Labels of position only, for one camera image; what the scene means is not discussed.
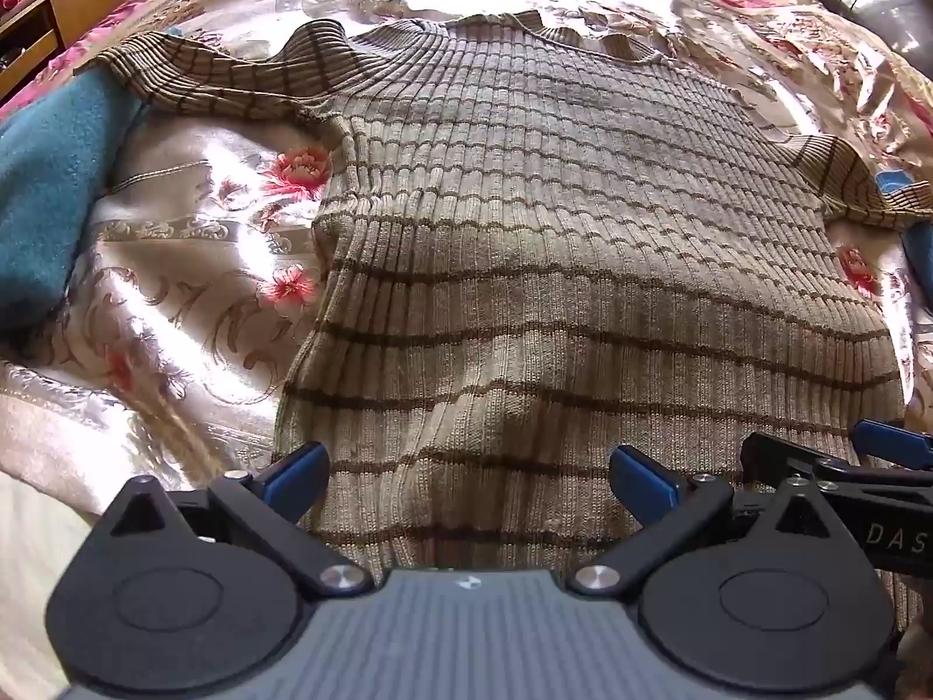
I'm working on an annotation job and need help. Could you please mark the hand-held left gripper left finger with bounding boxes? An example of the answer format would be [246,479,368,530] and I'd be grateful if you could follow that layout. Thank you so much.
[94,442,374,597]

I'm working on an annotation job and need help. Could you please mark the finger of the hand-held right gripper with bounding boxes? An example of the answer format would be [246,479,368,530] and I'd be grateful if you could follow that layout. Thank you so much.
[853,419,933,471]
[739,432,868,491]

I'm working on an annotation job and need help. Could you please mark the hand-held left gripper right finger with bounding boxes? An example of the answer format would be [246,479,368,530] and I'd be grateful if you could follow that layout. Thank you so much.
[569,444,868,595]

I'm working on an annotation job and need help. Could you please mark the beige striped knit sweater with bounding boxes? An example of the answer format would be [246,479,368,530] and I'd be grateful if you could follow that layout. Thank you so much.
[76,9,933,635]

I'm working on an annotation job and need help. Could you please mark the blue cloth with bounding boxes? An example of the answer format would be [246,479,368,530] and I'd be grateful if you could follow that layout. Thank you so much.
[873,170,933,289]

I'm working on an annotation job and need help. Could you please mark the white bedsheet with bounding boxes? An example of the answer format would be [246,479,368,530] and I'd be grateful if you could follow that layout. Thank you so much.
[0,463,118,700]

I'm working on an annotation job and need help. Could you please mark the floral satin bedspread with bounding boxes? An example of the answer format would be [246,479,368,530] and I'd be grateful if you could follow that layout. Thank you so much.
[0,0,933,526]

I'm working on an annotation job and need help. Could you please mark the teal fleece blanket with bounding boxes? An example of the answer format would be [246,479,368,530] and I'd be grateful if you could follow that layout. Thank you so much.
[0,71,150,333]

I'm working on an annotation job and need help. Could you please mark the wooden bedside cabinet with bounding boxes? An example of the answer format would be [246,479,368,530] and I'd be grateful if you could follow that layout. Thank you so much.
[0,0,132,102]

